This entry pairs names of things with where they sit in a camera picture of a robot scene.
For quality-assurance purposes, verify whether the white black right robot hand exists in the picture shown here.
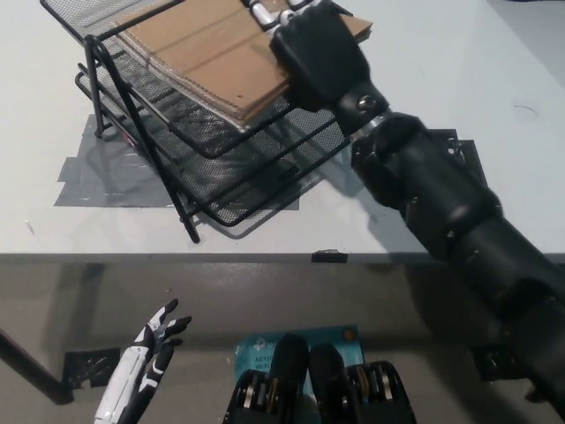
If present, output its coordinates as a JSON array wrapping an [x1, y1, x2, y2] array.
[[240, 0, 392, 138]]

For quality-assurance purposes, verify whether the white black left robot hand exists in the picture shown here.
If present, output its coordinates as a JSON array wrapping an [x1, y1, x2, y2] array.
[[92, 299, 193, 424]]

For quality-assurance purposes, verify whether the brown spiral notebook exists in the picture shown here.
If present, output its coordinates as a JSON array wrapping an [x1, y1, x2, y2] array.
[[115, 0, 374, 133]]

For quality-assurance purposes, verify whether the black mesh file tray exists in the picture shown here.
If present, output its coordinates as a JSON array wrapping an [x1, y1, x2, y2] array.
[[39, 0, 354, 244]]

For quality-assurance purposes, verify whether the black notebook stand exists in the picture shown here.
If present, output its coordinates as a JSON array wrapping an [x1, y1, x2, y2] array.
[[430, 127, 489, 186]]

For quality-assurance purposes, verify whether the black table leg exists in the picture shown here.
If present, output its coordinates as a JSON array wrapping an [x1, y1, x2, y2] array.
[[0, 329, 74, 405]]

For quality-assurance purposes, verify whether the teal router box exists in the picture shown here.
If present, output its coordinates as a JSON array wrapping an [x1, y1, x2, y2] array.
[[233, 325, 364, 398]]

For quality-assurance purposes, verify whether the small black tape strip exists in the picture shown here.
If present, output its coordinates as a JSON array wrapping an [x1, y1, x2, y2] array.
[[311, 249, 350, 265]]

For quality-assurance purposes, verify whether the grey tape patch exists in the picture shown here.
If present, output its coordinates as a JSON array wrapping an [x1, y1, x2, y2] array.
[[53, 113, 323, 211]]

